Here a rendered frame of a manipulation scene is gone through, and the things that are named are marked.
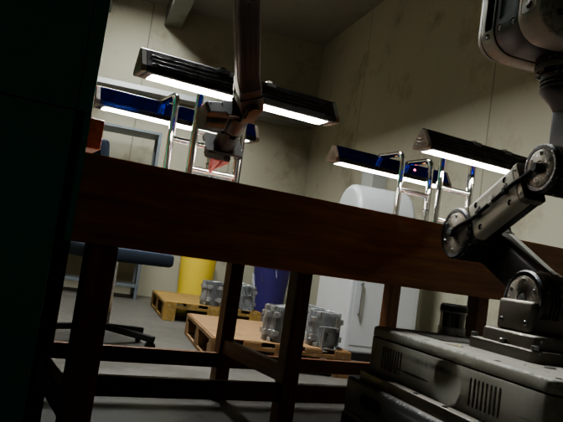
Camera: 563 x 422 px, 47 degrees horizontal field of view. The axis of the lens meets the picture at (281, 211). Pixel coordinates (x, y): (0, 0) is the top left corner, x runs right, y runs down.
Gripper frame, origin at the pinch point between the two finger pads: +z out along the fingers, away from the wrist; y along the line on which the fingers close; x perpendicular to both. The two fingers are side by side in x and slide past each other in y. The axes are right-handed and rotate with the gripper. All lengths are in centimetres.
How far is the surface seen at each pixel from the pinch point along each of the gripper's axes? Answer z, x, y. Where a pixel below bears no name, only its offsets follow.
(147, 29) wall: 310, -568, -123
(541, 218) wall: 73, -93, -262
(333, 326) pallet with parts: 157, -60, -148
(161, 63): -12.9, -23.2, 15.9
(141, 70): -11.1, -20.1, 21.0
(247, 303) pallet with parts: 309, -180, -184
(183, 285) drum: 446, -295, -188
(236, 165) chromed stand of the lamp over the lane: 13.8, -19.1, -17.0
